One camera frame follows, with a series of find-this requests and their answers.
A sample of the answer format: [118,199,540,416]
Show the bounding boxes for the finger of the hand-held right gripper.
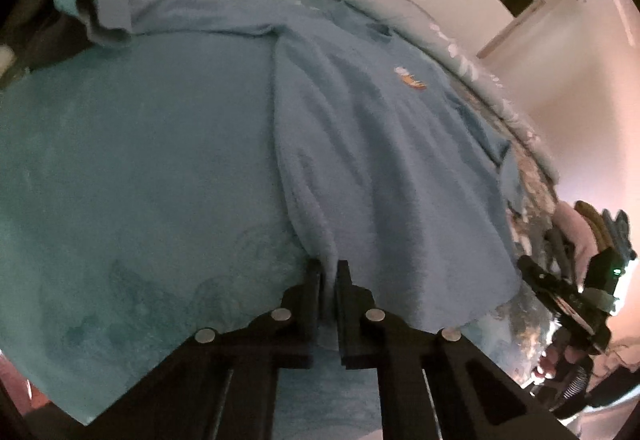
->
[516,255,593,328]

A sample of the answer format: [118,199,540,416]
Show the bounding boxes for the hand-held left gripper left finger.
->
[85,259,325,440]

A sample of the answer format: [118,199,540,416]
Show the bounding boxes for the person's right hand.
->
[531,342,571,383]

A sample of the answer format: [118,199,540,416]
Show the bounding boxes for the light blue polo shirt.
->
[52,0,523,328]

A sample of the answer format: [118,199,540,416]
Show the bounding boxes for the teal plush blanket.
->
[0,0,501,427]

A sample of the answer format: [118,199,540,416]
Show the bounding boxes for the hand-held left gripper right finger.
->
[335,260,567,440]

